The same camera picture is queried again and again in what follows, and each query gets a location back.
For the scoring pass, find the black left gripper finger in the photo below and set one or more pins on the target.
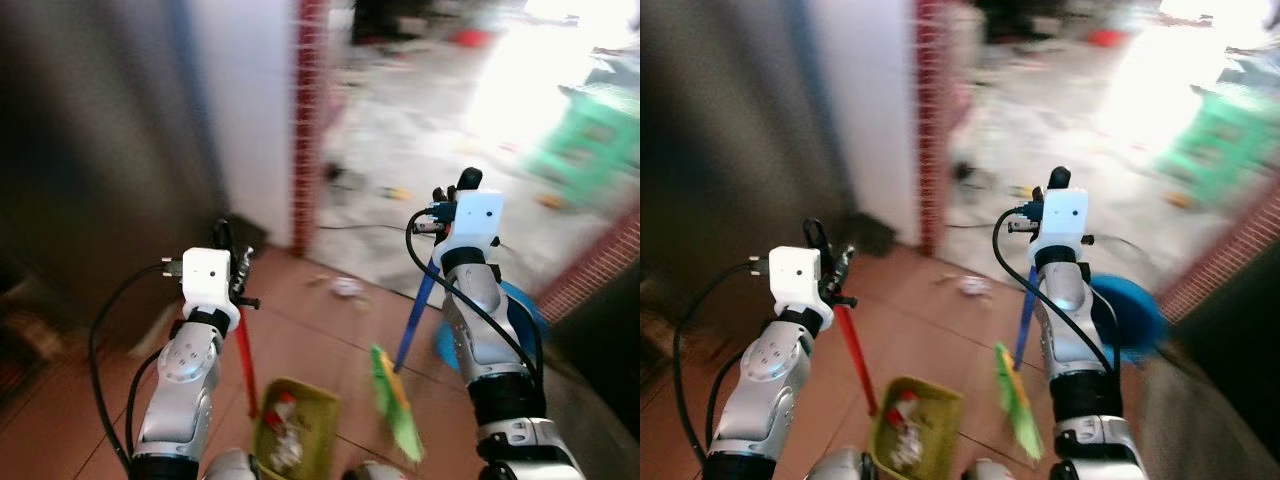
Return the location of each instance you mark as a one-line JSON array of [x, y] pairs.
[[222, 238], [815, 236]]

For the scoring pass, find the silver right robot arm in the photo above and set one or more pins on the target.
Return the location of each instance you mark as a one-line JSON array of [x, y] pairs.
[[1070, 320], [485, 320]]

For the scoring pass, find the blue plastic bucket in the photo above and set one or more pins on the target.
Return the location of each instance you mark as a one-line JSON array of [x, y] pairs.
[[520, 310], [1135, 315]]

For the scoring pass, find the green plastic stool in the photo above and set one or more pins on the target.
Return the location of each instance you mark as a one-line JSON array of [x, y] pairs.
[[590, 140], [1225, 140]]

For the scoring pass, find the grey robot left leg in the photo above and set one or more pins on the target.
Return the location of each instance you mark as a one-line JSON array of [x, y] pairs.
[[842, 468], [232, 468]]

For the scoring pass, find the grey robot leg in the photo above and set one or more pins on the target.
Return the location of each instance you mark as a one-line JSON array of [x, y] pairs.
[[232, 468], [375, 472], [990, 472], [842, 468]]

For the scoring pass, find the grey robot right leg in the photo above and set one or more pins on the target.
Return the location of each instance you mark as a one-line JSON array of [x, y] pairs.
[[990, 472], [375, 472]]

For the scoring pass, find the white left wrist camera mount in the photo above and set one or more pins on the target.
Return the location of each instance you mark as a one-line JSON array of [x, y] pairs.
[[795, 285], [210, 285]]

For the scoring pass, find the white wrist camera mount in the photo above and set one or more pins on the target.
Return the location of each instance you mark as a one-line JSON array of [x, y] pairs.
[[210, 285], [475, 225], [795, 285], [1062, 222]]

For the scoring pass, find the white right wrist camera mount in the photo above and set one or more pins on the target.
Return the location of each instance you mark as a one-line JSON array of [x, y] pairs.
[[1062, 222], [475, 225]]

